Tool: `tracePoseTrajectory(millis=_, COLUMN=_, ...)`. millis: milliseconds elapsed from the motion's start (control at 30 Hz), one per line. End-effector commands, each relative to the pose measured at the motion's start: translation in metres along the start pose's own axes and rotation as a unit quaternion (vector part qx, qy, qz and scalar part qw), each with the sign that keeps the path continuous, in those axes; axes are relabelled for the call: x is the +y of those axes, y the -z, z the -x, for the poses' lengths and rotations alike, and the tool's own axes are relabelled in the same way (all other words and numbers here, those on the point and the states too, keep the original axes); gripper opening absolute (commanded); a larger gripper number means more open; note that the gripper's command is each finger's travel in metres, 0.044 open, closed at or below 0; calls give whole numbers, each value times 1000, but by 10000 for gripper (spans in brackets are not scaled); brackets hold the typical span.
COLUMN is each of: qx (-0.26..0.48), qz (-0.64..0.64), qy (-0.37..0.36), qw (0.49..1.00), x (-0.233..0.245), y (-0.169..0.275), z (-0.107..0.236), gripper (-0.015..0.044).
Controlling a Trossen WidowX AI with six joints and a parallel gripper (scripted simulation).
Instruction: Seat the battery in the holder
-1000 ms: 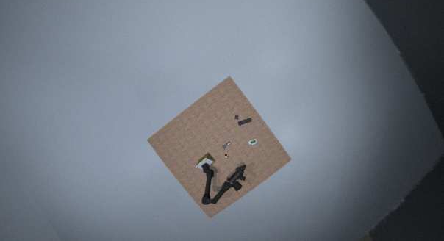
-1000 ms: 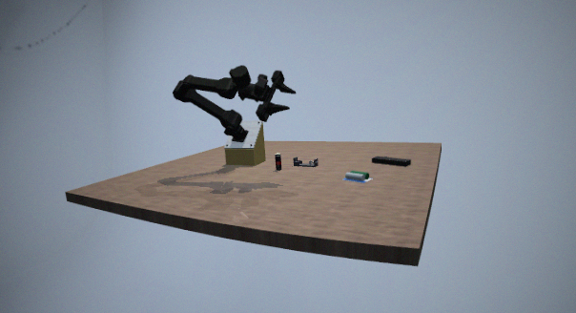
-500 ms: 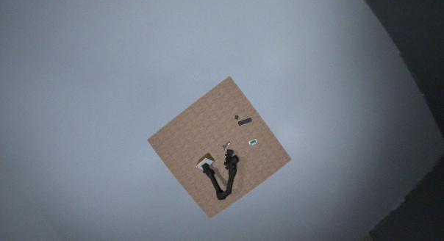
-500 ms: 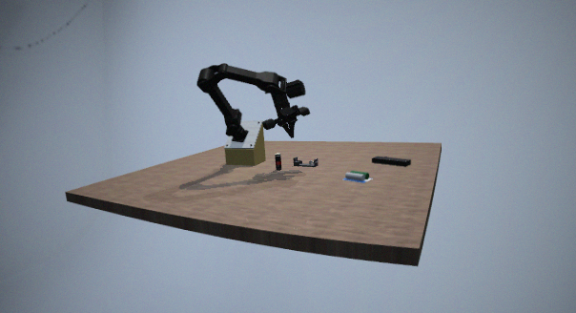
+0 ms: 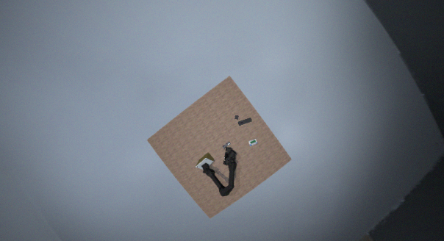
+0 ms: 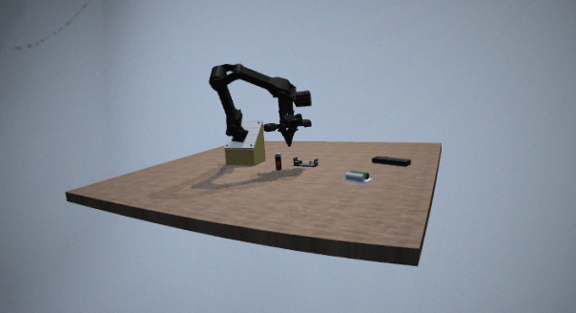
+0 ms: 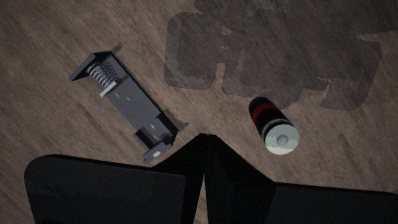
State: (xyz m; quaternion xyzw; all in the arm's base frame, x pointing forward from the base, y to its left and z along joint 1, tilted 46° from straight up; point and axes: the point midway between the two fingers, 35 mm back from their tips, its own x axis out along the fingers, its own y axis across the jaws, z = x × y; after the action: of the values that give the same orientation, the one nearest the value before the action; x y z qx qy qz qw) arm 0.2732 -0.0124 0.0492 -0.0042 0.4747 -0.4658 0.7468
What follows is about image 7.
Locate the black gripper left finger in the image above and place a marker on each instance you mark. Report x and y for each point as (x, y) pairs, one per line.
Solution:
(76, 190)

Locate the black cylindrical battery with red band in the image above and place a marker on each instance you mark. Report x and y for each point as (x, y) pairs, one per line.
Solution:
(275, 130)

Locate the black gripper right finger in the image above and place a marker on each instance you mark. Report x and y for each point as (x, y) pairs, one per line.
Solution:
(237, 193)

